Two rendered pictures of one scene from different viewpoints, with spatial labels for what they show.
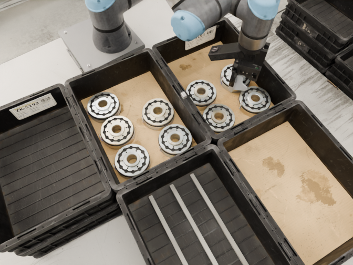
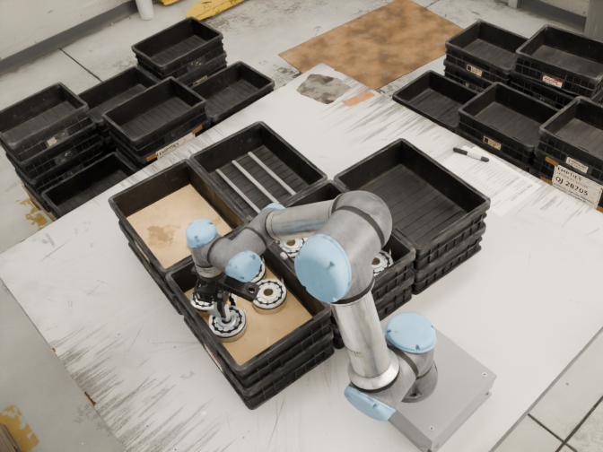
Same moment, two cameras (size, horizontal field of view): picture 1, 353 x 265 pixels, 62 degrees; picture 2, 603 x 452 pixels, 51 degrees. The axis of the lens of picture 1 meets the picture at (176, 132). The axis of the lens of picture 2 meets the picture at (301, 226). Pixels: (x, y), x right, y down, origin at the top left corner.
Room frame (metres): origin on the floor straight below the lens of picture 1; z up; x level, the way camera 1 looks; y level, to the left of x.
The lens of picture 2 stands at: (1.64, 0.00, 2.29)
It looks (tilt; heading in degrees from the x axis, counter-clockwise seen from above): 47 degrees down; 178
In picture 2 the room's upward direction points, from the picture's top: 8 degrees counter-clockwise
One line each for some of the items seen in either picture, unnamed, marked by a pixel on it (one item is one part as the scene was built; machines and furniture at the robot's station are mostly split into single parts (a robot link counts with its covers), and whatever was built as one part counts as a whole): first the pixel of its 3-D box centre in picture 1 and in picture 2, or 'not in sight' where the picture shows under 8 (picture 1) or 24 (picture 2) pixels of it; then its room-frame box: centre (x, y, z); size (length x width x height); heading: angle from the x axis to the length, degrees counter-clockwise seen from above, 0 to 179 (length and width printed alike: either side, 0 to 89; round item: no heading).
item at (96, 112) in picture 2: not in sight; (126, 118); (-1.13, -0.75, 0.31); 0.40 x 0.30 x 0.34; 124
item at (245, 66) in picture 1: (249, 57); (213, 281); (0.59, -0.22, 0.99); 0.09 x 0.08 x 0.12; 68
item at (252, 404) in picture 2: not in sight; (254, 325); (0.60, -0.14, 0.76); 0.40 x 0.30 x 0.12; 29
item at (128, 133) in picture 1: (116, 130); not in sight; (0.42, 0.18, 0.86); 0.10 x 0.10 x 0.01
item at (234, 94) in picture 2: not in sight; (232, 115); (-1.02, -0.19, 0.31); 0.40 x 0.30 x 0.34; 124
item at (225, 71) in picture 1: (236, 75); (227, 320); (0.63, -0.20, 0.86); 0.10 x 0.10 x 0.01
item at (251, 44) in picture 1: (253, 35); (209, 263); (0.60, -0.21, 1.07); 0.08 x 0.08 x 0.05
